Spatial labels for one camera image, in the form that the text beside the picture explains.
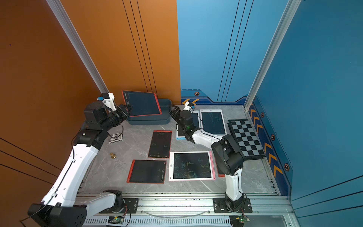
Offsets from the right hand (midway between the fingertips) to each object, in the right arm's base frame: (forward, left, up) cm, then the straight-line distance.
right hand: (170, 107), depth 87 cm
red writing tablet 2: (-12, +8, -23) cm, 27 cm away
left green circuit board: (-55, +26, -26) cm, 66 cm away
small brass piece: (-22, +38, -22) cm, 49 cm away
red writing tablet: (-1, +16, +5) cm, 16 cm away
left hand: (-11, +16, +14) cm, 24 cm away
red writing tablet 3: (-33, -31, -25) cm, 52 cm away
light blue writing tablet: (-4, -5, -23) cm, 23 cm away
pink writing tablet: (+7, -30, -24) cm, 39 cm away
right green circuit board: (-55, -36, -25) cm, 70 cm away
